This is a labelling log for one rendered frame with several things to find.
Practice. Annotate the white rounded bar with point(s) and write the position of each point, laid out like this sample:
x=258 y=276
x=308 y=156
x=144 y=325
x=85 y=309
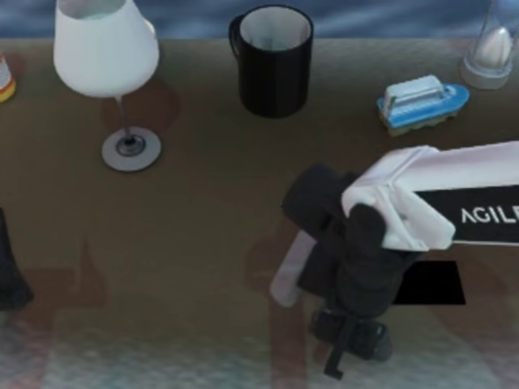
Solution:
x=288 y=275

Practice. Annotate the blue scrub brush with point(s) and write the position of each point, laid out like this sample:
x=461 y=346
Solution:
x=421 y=105

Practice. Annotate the black mug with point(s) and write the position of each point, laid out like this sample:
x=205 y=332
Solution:
x=271 y=81

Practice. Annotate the clear dome with white cone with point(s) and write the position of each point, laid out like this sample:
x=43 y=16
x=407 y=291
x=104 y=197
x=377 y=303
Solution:
x=492 y=48

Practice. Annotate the white wine glass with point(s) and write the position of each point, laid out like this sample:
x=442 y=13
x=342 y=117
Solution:
x=105 y=52

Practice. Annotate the orange and white striped object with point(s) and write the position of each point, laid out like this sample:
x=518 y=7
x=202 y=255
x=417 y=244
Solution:
x=6 y=81

